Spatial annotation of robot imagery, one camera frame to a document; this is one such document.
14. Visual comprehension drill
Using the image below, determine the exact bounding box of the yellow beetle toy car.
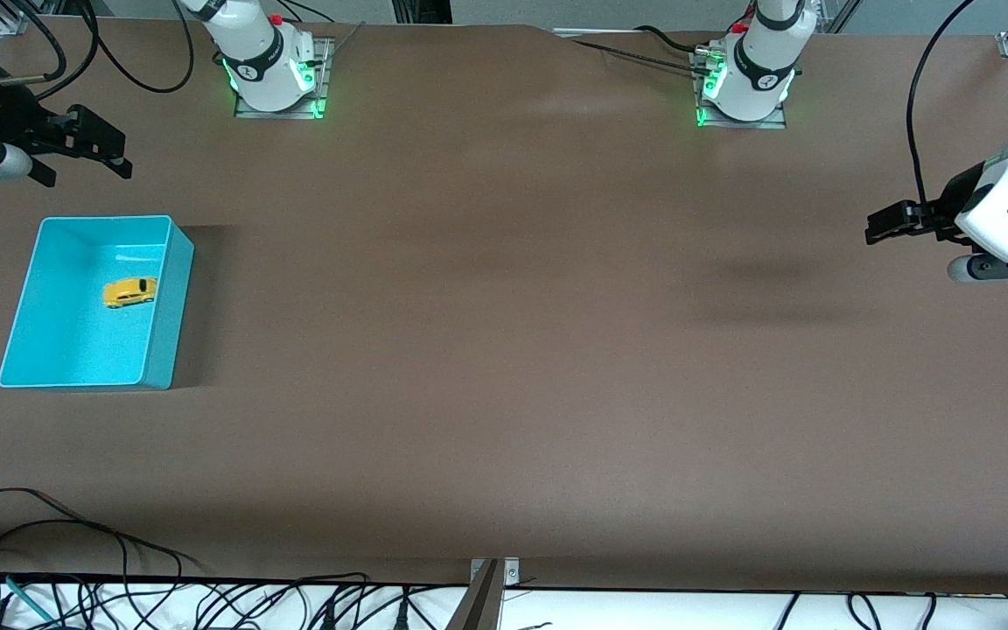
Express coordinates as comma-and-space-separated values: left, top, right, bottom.
102, 276, 158, 310

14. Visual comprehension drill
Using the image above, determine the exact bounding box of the turquoise plastic bin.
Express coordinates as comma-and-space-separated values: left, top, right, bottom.
0, 215, 196, 391

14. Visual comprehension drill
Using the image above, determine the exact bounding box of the dark metal bar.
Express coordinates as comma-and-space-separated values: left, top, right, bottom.
444, 560, 505, 630

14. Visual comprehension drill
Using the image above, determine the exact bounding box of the black looping right arm cable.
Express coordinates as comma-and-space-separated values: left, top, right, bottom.
75, 0, 196, 95

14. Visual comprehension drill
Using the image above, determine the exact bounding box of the black right gripper plug cable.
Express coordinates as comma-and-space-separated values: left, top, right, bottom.
0, 0, 101, 102

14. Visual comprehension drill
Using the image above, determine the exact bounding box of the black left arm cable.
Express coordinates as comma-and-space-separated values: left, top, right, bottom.
906, 0, 1008, 228

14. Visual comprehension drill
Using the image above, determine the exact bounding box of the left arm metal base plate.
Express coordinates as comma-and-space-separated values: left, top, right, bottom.
689, 48, 789, 130

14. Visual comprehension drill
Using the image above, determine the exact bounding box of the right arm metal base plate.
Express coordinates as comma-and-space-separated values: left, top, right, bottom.
234, 37, 330, 119

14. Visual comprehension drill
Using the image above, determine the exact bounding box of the black arm base cable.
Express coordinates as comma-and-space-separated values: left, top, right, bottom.
570, 24, 719, 75

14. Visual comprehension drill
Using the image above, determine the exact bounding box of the black frame post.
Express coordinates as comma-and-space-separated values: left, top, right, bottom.
390, 0, 454, 25

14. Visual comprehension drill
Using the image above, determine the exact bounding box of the small metal bracket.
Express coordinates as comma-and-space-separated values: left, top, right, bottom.
469, 557, 521, 587

